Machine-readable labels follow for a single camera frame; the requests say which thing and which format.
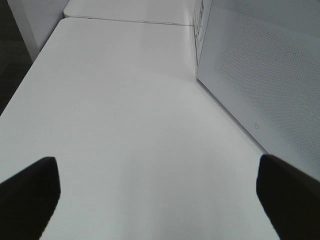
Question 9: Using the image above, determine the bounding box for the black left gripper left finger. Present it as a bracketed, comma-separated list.
[0, 156, 61, 240]

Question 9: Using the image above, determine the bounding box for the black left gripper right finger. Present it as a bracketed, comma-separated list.
[256, 154, 320, 240]

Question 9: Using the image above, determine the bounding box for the white microwave door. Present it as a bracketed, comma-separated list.
[197, 0, 320, 179]

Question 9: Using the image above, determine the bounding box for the white cabinet panel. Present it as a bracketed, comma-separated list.
[7, 0, 69, 61]

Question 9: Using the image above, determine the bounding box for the white microwave oven body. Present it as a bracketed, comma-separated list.
[192, 0, 213, 66]

